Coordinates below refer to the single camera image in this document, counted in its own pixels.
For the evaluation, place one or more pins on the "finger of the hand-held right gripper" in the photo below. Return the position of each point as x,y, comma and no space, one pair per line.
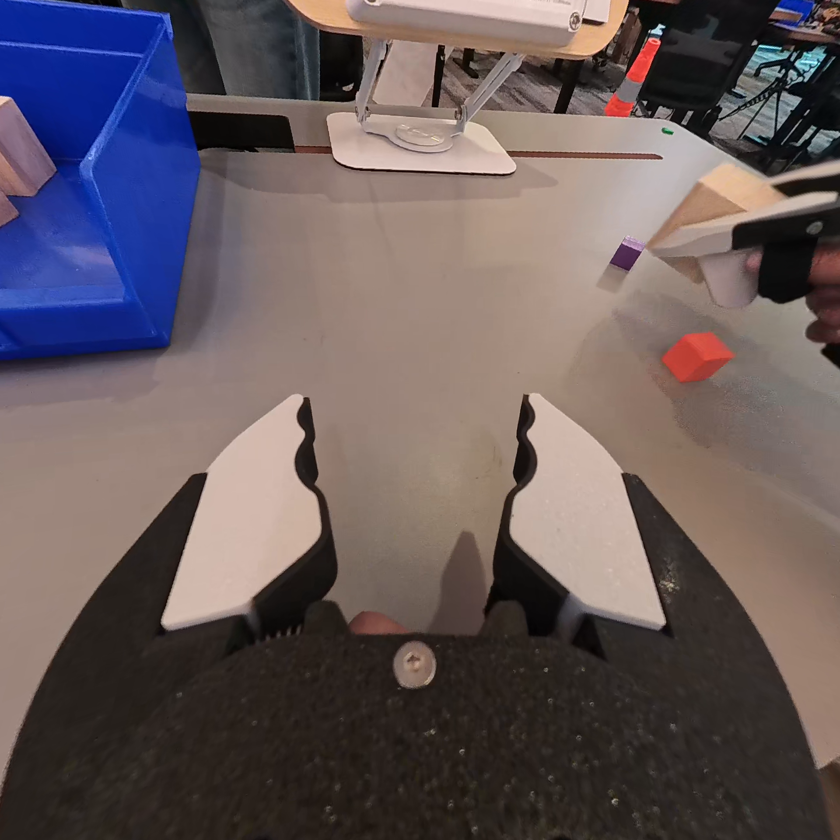
814,180
715,234

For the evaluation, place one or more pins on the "orange striped traffic cone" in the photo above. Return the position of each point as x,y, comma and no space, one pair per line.
634,79

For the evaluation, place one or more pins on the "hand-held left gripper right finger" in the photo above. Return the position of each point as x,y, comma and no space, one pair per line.
584,525

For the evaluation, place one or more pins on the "red wooden cube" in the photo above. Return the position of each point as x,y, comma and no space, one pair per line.
696,357

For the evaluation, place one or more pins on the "black office chair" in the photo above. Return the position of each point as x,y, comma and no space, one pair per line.
696,53

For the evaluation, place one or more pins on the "large wooden cube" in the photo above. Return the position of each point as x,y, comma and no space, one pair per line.
722,197
24,147

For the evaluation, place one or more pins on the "purple wooden cube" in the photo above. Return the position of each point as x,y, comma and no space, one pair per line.
629,255

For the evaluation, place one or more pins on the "blue plastic bin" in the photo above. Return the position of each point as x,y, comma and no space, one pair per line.
131,197

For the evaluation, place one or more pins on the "medium wooden cube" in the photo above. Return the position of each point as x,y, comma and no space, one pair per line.
7,210

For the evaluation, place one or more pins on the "person's right hand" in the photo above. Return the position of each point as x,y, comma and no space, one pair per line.
827,289

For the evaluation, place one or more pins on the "white folding stand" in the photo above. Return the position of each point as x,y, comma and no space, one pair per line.
420,145

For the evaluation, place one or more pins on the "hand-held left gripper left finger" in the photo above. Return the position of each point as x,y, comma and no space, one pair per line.
247,525

